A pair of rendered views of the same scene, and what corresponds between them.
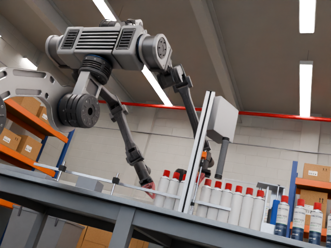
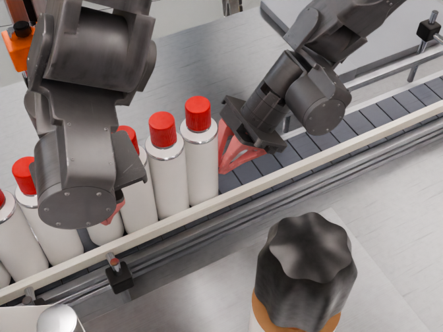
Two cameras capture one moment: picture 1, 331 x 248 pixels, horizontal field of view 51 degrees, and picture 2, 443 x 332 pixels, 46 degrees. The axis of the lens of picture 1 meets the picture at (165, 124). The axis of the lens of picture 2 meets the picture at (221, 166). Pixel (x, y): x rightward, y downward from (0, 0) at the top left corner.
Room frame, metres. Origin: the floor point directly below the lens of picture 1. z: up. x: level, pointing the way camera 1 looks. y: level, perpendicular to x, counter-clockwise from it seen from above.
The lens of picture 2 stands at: (2.15, -0.37, 1.55)
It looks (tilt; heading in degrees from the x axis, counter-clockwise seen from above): 51 degrees down; 138
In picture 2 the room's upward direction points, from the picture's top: straight up
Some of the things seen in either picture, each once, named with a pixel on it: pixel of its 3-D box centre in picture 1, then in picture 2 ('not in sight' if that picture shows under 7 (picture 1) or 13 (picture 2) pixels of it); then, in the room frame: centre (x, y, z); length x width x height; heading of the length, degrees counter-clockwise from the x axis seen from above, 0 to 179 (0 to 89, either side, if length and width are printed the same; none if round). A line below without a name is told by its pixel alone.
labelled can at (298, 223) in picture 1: (298, 220); not in sight; (1.61, -0.72, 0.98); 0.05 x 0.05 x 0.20
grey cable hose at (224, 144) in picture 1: (222, 157); not in sight; (1.61, -0.31, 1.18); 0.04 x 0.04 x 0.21
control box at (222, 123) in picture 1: (218, 120); not in sight; (1.63, -0.26, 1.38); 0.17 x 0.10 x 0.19; 131
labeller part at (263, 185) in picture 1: (270, 186); not in sight; (1.73, -0.61, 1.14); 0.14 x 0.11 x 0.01; 76
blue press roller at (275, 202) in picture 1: (274, 217); not in sight; (1.68, -0.63, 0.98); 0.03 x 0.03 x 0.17
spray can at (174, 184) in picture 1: (172, 192); (167, 170); (1.76, -0.13, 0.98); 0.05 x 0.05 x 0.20
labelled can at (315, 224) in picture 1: (315, 224); not in sight; (1.59, -0.80, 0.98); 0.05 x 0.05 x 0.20
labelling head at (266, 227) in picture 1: (266, 211); not in sight; (1.73, -0.61, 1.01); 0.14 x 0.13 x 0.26; 76
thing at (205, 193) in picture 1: (204, 199); (48, 215); (1.72, -0.29, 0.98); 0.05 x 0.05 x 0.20
